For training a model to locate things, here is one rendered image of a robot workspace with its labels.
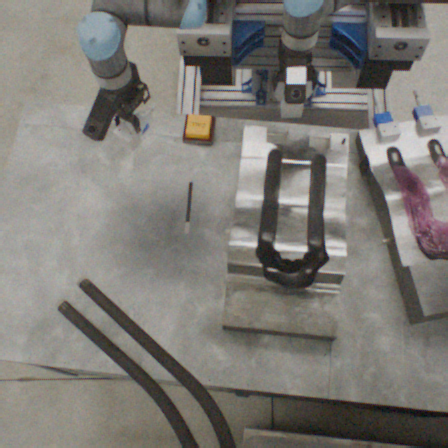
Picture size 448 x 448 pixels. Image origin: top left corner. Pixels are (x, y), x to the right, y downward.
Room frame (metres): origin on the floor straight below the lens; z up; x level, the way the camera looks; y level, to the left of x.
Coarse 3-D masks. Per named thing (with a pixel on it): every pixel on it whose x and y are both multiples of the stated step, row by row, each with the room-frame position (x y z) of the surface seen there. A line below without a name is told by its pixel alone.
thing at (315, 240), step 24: (312, 168) 0.58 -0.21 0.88; (264, 192) 0.52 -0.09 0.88; (312, 192) 0.51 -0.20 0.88; (264, 216) 0.46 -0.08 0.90; (312, 216) 0.45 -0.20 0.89; (264, 240) 0.39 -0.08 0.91; (312, 240) 0.38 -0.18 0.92; (264, 264) 0.33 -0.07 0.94; (288, 264) 0.33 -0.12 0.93; (312, 264) 0.33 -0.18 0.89
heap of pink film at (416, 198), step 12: (396, 168) 0.57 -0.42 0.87; (408, 168) 0.56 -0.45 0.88; (444, 168) 0.55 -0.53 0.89; (396, 180) 0.53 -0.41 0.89; (408, 180) 0.52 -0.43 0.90; (420, 180) 0.52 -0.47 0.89; (444, 180) 0.51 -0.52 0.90; (408, 192) 0.48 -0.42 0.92; (420, 192) 0.48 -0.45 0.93; (408, 204) 0.46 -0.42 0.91; (420, 204) 0.45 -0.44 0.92; (408, 216) 0.43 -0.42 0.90; (420, 216) 0.42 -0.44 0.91; (432, 216) 0.42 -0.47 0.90; (420, 228) 0.40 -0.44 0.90; (432, 228) 0.40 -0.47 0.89; (444, 228) 0.39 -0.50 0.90; (420, 240) 0.37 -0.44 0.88; (432, 240) 0.37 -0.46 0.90; (444, 240) 0.36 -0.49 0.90; (432, 252) 0.34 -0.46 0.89; (444, 252) 0.34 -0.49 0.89
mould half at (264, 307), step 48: (288, 144) 0.64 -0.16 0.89; (336, 144) 0.63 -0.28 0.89; (240, 192) 0.53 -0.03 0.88; (288, 192) 0.52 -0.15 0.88; (336, 192) 0.51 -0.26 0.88; (240, 240) 0.39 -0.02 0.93; (288, 240) 0.38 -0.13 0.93; (336, 240) 0.37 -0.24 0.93; (240, 288) 0.30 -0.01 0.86; (288, 288) 0.29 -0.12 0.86; (336, 288) 0.28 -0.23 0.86; (288, 336) 0.19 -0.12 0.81; (336, 336) 0.17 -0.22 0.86
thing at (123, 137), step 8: (152, 104) 0.76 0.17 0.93; (144, 112) 0.74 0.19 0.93; (120, 128) 0.68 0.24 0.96; (128, 128) 0.68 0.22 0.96; (144, 128) 0.69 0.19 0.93; (120, 136) 0.66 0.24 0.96; (128, 136) 0.66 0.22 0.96; (120, 144) 0.67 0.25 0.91; (128, 144) 0.65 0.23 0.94; (136, 144) 0.66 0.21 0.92
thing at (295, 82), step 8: (288, 56) 0.73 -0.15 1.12; (296, 56) 0.73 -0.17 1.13; (304, 56) 0.73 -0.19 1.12; (288, 64) 0.72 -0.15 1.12; (296, 64) 0.71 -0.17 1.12; (304, 64) 0.71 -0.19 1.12; (288, 72) 0.70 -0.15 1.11; (296, 72) 0.70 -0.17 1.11; (304, 72) 0.70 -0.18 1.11; (288, 80) 0.69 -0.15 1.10; (296, 80) 0.69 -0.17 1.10; (304, 80) 0.68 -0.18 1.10; (288, 88) 0.67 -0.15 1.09; (296, 88) 0.67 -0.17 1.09; (304, 88) 0.67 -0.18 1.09; (288, 96) 0.66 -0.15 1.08; (296, 96) 0.65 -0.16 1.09; (304, 96) 0.66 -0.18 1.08
